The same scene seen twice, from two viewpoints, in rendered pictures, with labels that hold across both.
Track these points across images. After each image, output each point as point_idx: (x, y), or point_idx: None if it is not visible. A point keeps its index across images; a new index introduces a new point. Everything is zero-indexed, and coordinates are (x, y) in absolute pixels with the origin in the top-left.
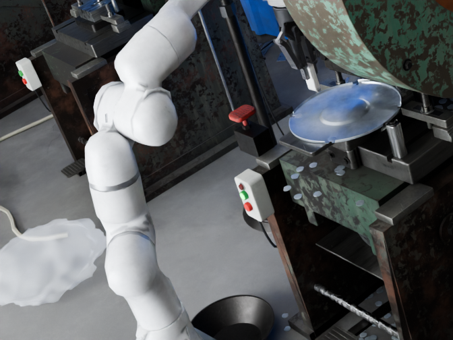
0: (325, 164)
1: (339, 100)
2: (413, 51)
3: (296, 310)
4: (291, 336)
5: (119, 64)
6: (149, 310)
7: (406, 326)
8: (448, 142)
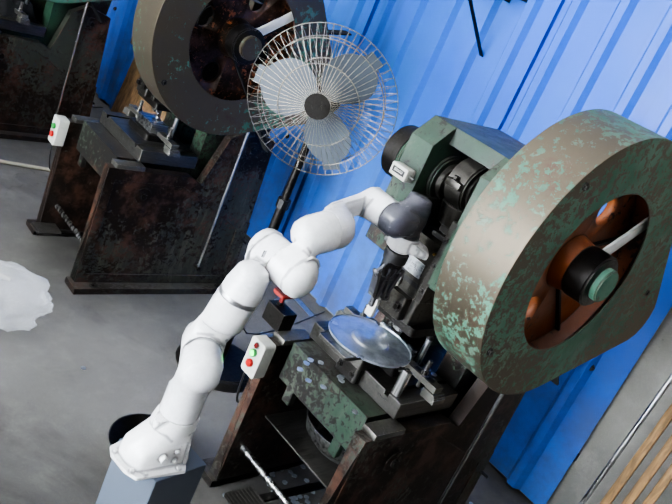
0: (329, 367)
1: (367, 330)
2: (497, 345)
3: (202, 455)
4: None
5: (303, 226)
6: (184, 406)
7: None
8: (426, 403)
